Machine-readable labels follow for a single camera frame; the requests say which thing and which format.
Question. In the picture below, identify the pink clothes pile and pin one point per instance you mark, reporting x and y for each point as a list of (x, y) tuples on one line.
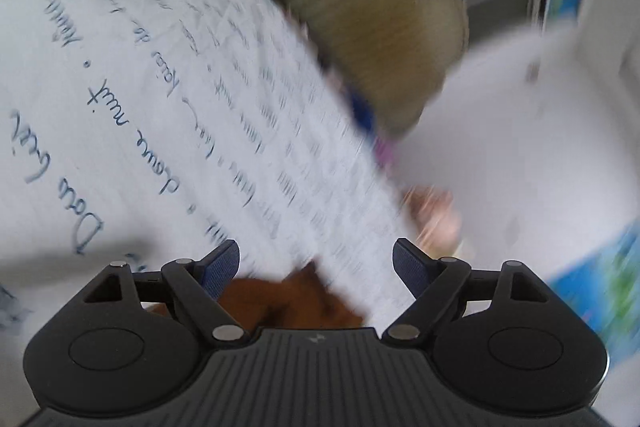
[(435, 217)]

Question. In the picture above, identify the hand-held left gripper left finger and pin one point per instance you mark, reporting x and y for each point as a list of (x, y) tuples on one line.
[(220, 269)]

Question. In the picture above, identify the brown knit sweater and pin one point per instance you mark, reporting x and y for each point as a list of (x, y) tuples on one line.
[(295, 302)]

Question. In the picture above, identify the dark blue cloth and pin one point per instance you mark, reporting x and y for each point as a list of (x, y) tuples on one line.
[(361, 109)]

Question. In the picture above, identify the purple cloth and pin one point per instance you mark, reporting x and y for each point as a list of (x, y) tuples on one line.
[(384, 149)]

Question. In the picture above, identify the white script-printed bed sheet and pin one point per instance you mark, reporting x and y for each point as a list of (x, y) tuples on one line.
[(125, 57)]

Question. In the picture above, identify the olive knitted garment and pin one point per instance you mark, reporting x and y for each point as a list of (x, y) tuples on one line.
[(360, 7)]

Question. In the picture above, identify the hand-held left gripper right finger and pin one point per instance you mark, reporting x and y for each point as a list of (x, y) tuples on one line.
[(410, 267)]

